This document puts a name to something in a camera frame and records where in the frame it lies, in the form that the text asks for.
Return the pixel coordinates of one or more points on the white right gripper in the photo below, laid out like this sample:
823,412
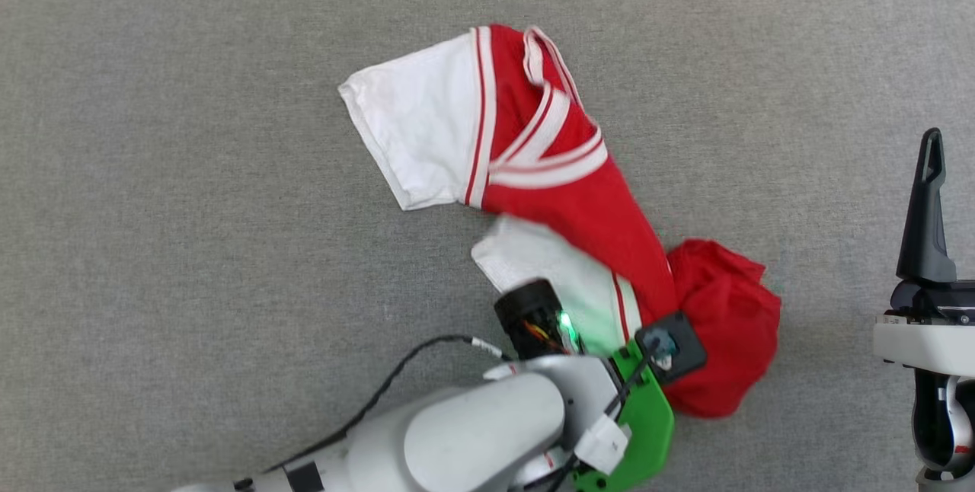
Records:
929,343

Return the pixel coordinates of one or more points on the red white basketball jersey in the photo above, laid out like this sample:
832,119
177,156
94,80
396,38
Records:
579,202

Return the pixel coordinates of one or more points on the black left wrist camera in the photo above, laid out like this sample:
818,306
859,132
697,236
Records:
682,351

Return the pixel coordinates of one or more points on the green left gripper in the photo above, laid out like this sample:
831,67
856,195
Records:
647,431

